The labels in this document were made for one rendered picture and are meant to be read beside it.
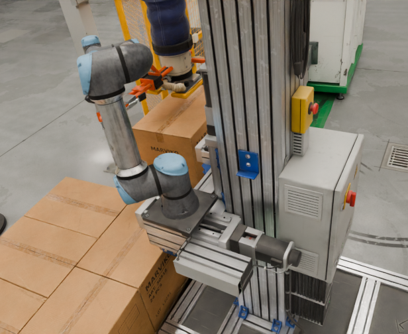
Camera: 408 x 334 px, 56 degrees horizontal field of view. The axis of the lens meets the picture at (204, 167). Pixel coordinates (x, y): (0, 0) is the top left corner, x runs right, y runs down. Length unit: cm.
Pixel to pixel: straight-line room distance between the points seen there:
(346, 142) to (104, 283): 130
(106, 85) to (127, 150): 23
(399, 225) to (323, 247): 154
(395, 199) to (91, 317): 223
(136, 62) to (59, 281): 129
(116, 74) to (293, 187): 66
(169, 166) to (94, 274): 91
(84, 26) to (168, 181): 192
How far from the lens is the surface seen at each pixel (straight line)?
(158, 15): 209
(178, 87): 211
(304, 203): 133
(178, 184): 138
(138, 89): 199
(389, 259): 273
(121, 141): 129
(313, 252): 149
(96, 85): 122
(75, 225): 238
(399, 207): 309
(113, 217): 233
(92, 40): 170
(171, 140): 215
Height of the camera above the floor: 205
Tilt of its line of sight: 37 degrees down
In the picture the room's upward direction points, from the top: 10 degrees counter-clockwise
